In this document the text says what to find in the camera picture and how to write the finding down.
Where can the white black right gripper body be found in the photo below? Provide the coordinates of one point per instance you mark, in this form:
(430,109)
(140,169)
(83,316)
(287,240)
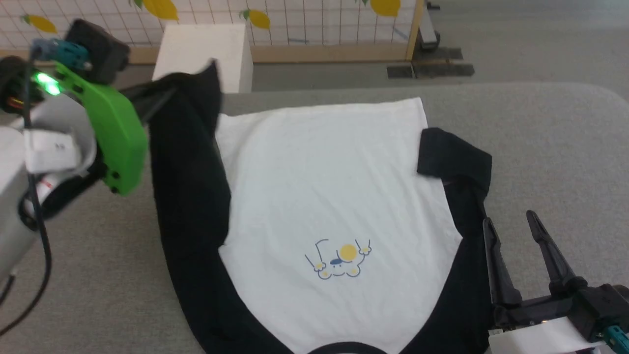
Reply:
(535,329)

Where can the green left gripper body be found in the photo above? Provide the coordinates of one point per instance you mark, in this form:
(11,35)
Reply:
(118,137)

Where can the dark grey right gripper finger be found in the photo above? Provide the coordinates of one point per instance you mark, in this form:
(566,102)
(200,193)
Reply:
(501,275)
(555,265)

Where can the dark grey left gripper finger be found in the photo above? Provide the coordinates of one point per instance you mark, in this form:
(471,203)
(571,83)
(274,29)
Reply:
(142,92)
(152,108)

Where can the white and black t-shirt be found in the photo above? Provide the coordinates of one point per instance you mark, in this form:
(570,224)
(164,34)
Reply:
(334,187)

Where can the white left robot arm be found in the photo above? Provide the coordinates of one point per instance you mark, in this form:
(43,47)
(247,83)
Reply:
(44,147)

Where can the large yellow lemon decoration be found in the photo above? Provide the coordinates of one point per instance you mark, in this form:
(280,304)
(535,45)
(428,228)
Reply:
(385,6)
(162,7)

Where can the grey fabric sofa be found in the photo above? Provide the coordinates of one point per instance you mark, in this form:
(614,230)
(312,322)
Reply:
(550,147)

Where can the small yellow lemon decoration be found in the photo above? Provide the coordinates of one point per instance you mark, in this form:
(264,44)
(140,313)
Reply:
(259,19)
(42,23)

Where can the long black floor mat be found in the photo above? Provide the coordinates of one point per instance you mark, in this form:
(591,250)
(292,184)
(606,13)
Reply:
(442,53)
(444,69)

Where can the small black floor mat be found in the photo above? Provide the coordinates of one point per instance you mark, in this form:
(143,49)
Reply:
(400,72)

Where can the black wheeled base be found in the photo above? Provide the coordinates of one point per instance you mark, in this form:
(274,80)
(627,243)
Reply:
(427,34)

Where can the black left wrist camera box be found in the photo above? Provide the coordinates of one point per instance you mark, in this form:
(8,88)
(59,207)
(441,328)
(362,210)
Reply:
(100,49)

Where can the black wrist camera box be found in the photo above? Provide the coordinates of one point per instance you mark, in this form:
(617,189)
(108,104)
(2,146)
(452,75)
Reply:
(604,307)
(100,49)

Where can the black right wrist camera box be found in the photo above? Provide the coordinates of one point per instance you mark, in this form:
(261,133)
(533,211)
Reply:
(604,307)

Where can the white box pedestal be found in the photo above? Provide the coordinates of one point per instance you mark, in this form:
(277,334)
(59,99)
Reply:
(206,54)

